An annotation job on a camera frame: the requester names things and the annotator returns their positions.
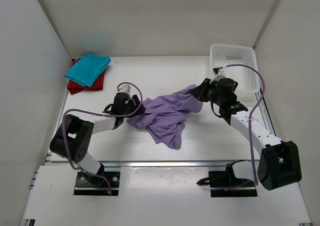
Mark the lavender t-shirt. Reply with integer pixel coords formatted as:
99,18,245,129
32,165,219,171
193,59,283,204
127,84,203,150

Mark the teal t-shirt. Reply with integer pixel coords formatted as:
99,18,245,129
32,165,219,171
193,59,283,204
64,53,111,87

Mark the red t-shirt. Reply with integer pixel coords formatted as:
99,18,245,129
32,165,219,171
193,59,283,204
66,58,106,95

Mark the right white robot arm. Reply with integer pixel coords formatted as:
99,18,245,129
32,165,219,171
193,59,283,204
190,78,302,191

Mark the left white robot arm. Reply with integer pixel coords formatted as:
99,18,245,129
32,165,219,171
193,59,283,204
49,92,146,187

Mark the white plastic basket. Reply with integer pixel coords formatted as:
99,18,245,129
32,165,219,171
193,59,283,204
208,43,260,94

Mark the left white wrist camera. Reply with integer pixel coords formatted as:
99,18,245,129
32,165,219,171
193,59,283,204
117,84,131,95

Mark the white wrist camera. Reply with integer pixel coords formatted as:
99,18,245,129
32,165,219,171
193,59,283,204
117,84,131,95
211,67,226,82

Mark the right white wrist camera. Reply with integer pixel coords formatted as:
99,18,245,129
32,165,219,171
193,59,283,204
211,67,226,82

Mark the aluminium front rail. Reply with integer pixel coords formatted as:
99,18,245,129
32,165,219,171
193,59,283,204
103,161,234,168

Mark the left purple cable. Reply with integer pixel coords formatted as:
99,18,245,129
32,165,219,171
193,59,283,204
61,82,143,194

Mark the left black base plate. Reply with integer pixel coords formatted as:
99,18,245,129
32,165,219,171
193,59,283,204
73,167,121,196

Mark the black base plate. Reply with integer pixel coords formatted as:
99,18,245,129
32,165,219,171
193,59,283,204
208,171,258,198
73,167,121,196

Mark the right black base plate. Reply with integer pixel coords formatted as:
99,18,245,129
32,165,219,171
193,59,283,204
208,171,258,198

